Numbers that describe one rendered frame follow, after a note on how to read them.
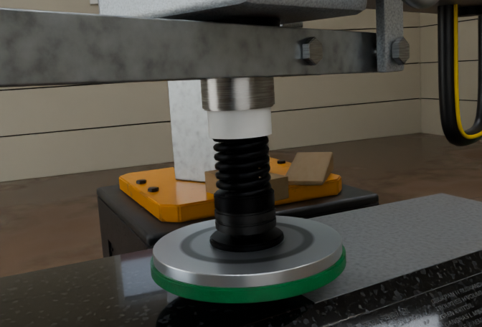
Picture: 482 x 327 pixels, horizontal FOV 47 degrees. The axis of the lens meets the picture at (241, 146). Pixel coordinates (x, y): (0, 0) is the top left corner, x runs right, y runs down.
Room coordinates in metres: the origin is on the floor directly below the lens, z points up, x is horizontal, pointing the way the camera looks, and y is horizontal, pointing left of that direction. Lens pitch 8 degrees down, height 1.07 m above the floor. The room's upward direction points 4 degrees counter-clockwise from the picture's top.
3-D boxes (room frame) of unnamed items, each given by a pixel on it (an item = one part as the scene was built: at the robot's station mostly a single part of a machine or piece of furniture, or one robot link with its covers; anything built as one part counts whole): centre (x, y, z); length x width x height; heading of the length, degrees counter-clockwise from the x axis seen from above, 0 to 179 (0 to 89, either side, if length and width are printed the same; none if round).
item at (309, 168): (1.41, -0.17, 0.80); 0.20 x 0.10 x 0.05; 163
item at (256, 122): (0.61, 0.00, 1.01); 0.07 x 0.07 x 0.04
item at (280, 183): (1.25, 0.00, 0.81); 0.20 x 0.10 x 0.05; 32
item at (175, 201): (1.50, 0.05, 0.76); 0.49 x 0.49 x 0.05; 24
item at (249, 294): (0.61, 0.00, 0.87); 0.22 x 0.22 x 0.04
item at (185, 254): (0.61, 0.00, 0.87); 0.21 x 0.21 x 0.01
